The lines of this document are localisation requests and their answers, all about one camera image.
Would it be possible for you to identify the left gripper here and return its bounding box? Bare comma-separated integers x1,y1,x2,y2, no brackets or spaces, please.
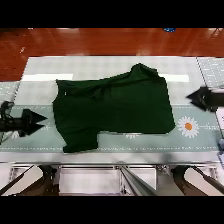
0,108,49,138

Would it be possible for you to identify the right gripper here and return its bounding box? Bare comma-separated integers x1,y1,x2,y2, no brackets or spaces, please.
205,86,224,113

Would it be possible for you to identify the dark green T-shirt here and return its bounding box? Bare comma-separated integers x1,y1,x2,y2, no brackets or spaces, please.
52,63,177,154

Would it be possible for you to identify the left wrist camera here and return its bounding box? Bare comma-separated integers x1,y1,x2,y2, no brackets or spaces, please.
0,100,15,119

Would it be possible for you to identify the silver frame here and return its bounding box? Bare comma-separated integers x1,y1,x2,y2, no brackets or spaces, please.
0,161,224,197

